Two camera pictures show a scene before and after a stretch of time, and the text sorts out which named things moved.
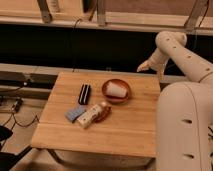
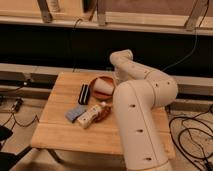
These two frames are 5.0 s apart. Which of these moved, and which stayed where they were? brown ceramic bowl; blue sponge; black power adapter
Moved: brown ceramic bowl
Stayed: blue sponge; black power adapter
